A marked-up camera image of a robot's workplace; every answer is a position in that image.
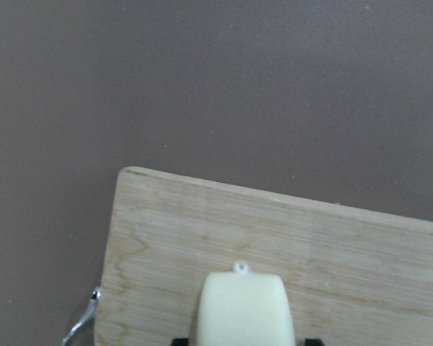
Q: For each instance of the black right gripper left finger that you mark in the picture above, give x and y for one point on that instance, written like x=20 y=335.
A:
x=181 y=341

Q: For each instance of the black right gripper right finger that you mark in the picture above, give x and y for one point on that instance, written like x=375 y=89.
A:
x=313 y=342

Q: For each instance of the pale cream bun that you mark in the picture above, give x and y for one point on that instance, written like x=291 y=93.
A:
x=242 y=307

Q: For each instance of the wooden cutting board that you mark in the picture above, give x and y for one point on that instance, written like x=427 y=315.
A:
x=353 y=276

